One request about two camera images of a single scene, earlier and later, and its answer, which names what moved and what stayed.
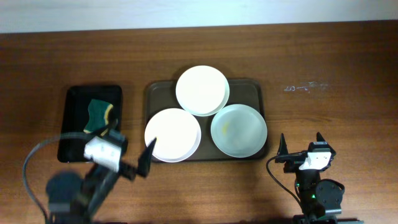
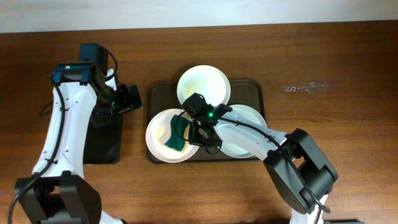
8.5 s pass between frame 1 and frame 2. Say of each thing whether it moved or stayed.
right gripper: moved
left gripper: moved
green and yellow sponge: moved
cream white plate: stayed
